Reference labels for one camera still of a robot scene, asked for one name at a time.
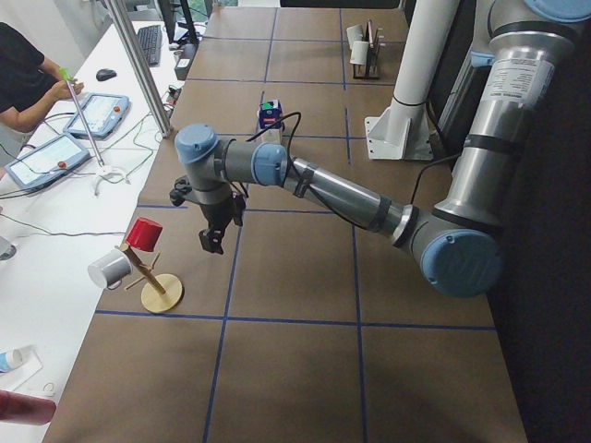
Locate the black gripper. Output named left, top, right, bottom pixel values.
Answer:
left=169, top=177, right=245, bottom=255

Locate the blue Pascual milk carton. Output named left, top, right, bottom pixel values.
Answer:
left=258, top=99, right=284, bottom=144

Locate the red cup on tree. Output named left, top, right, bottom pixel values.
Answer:
left=126, top=217, right=163, bottom=252

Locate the wooden mug tree stand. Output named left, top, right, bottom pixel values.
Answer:
left=116, top=244, right=184, bottom=314

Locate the grey mug on tree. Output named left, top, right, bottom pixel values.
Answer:
left=88, top=249, right=132, bottom=289

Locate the teach pendant far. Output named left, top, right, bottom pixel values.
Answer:
left=79, top=93, right=130, bottom=140

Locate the teach pendant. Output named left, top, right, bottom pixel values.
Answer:
left=79, top=93, right=130, bottom=140
left=6, top=134, right=90, bottom=190

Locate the teach pendant near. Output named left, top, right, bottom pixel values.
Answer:
left=6, top=134, right=90, bottom=190

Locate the black computer mouse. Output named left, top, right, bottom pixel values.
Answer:
left=95, top=68, right=117, bottom=82

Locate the black keyboard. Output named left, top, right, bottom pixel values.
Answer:
left=137, top=25, right=162, bottom=66

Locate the white blue tube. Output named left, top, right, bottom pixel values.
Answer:
left=0, top=349, right=23, bottom=374

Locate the white HOME mug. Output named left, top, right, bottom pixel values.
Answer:
left=349, top=41, right=369, bottom=66

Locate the person in black shirt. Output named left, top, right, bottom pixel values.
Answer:
left=1, top=22, right=83, bottom=153

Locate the white ribbed mug left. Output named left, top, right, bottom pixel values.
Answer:
left=346, top=24, right=364, bottom=46

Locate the red bottle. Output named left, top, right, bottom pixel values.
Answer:
left=1, top=390, right=56, bottom=425

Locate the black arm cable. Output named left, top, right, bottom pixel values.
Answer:
left=245, top=111, right=463, bottom=232

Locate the white camera post base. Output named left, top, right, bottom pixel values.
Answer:
left=365, top=0, right=459, bottom=161

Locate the grabber stick green handle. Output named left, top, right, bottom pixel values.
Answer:
left=59, top=67, right=129, bottom=196

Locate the aluminium frame post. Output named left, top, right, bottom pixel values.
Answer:
left=105, top=0, right=173, bottom=138

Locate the black wire mug rack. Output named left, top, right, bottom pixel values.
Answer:
left=350, top=19, right=384, bottom=79

